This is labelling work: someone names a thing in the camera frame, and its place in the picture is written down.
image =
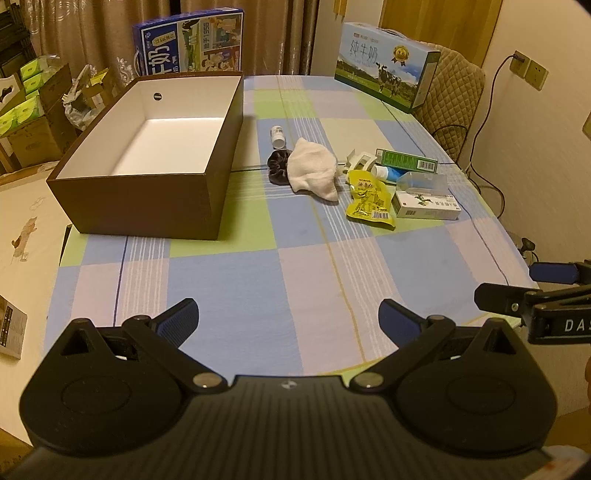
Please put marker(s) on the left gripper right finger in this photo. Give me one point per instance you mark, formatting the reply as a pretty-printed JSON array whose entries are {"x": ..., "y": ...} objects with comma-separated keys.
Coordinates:
[{"x": 417, "y": 338}]

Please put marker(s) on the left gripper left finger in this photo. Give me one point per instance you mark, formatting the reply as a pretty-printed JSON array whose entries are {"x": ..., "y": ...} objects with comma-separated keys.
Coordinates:
[{"x": 159, "y": 340}]

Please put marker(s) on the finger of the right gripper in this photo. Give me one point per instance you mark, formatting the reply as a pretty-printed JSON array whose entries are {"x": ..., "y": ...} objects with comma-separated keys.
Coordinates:
[
  {"x": 557, "y": 273},
  {"x": 501, "y": 299}
]

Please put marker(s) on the clear plastic box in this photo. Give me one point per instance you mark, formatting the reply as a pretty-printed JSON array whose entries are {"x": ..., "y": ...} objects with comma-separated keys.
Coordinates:
[{"x": 422, "y": 182}]

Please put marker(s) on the white medicine box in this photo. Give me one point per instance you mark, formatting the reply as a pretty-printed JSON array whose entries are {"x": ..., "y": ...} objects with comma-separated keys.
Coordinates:
[{"x": 426, "y": 206}]

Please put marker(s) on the yellow snack pouch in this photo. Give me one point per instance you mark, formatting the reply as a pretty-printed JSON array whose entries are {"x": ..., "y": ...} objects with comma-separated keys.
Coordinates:
[{"x": 371, "y": 200}]

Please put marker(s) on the blue hand cream tube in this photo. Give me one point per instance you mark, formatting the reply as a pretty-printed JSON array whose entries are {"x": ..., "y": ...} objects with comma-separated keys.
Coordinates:
[{"x": 387, "y": 174}]

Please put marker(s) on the green medicine box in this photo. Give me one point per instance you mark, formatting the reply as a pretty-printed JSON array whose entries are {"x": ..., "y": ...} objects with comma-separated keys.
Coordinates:
[{"x": 405, "y": 161}]

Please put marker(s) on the white plastic clip holder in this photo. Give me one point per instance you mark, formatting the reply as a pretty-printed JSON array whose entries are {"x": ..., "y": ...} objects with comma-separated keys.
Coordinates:
[{"x": 363, "y": 161}]

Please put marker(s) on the white cloth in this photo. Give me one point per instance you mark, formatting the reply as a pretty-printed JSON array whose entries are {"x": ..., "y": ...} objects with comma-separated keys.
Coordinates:
[{"x": 312, "y": 168}]

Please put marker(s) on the dark scrunchie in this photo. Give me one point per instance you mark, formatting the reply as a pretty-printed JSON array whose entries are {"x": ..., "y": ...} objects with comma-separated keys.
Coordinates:
[{"x": 277, "y": 166}]

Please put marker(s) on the person's right hand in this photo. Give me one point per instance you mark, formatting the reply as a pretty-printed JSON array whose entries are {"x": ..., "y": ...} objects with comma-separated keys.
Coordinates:
[{"x": 588, "y": 376}]

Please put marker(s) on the checked blue green tablecloth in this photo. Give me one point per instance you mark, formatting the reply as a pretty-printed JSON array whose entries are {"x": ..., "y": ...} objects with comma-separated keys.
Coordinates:
[{"x": 291, "y": 286}]

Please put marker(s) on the small booklet on bed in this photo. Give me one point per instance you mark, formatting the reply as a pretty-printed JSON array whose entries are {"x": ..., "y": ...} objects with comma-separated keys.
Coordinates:
[{"x": 12, "y": 329}]

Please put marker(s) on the brown cardboard storage box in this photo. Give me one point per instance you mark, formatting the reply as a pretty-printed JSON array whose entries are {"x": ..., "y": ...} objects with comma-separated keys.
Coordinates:
[{"x": 156, "y": 162}]

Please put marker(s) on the quilted beige chair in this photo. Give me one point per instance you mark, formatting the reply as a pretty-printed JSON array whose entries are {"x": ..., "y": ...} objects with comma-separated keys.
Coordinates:
[{"x": 452, "y": 101}]

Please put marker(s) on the small white pill bottle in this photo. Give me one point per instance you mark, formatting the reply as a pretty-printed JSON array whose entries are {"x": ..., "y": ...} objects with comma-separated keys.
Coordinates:
[{"x": 277, "y": 138}]

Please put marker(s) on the cardboard box with green tissues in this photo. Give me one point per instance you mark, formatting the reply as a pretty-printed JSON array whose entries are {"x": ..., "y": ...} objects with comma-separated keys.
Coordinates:
[{"x": 33, "y": 121}]

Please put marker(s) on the bin with trash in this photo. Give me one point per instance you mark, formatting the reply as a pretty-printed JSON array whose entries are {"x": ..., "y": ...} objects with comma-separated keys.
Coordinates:
[{"x": 90, "y": 93}]

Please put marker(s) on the light blue milk carton box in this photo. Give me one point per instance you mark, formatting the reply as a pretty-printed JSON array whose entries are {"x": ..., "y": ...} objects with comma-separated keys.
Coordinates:
[{"x": 386, "y": 64}]

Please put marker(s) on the dark blue milk carton box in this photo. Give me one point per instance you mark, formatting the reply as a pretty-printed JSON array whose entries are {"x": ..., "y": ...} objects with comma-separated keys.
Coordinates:
[{"x": 200, "y": 41}]

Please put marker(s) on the wall power outlet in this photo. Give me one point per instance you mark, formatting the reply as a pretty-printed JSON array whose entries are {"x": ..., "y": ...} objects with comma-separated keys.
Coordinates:
[{"x": 529, "y": 70}]

